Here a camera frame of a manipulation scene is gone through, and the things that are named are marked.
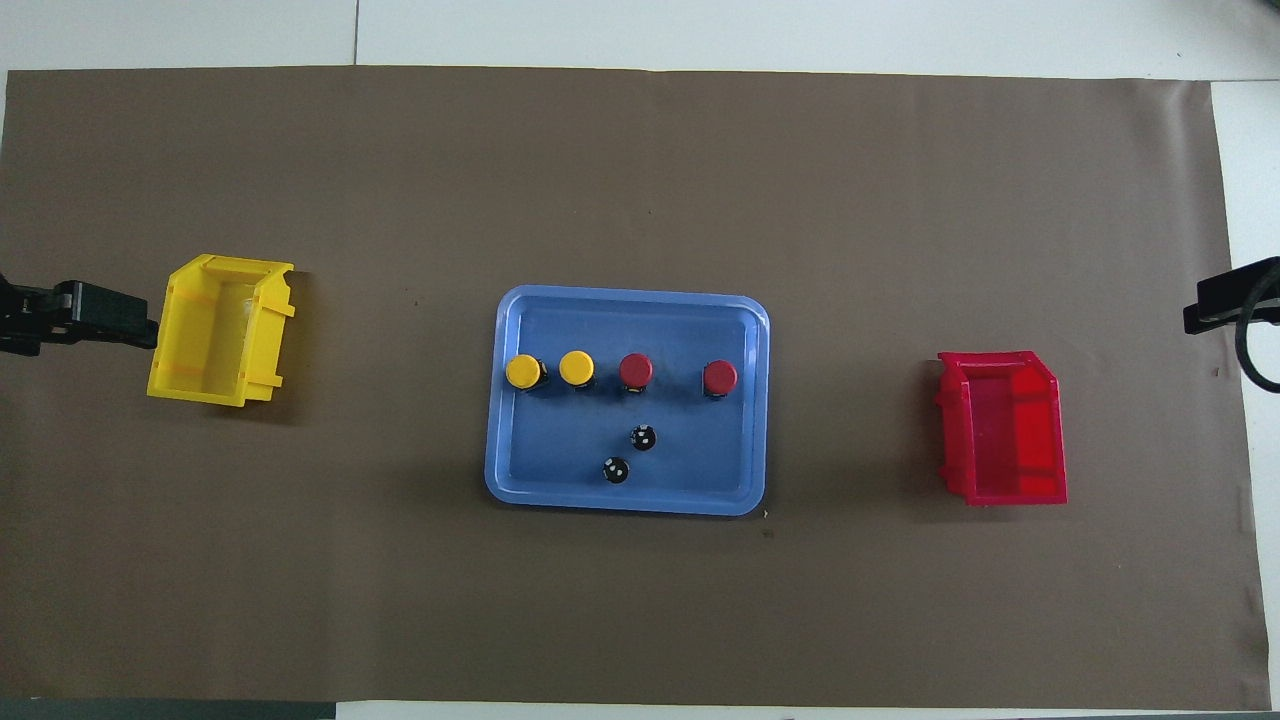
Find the yellow push button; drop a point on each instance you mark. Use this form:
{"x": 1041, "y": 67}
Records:
{"x": 577, "y": 367}
{"x": 524, "y": 371}

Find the brown paper table mat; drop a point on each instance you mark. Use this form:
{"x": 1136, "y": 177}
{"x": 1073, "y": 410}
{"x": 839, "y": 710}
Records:
{"x": 800, "y": 150}

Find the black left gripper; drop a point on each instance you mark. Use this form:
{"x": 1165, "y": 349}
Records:
{"x": 35, "y": 315}

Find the black cylindrical capacitor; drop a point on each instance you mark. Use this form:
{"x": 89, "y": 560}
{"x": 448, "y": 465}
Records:
{"x": 643, "y": 437}
{"x": 615, "y": 470}

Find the blue plastic tray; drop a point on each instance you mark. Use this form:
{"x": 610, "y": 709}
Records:
{"x": 700, "y": 470}

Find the yellow plastic storage bin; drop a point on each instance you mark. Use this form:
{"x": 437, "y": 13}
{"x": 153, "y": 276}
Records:
{"x": 210, "y": 340}

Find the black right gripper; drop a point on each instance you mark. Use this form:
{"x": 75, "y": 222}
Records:
{"x": 1268, "y": 310}

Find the red plastic storage bin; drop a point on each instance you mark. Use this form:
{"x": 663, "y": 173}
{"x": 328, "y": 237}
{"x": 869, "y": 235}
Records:
{"x": 1010, "y": 430}

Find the red push button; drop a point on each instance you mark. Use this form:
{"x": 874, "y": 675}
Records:
{"x": 635, "y": 369}
{"x": 720, "y": 377}

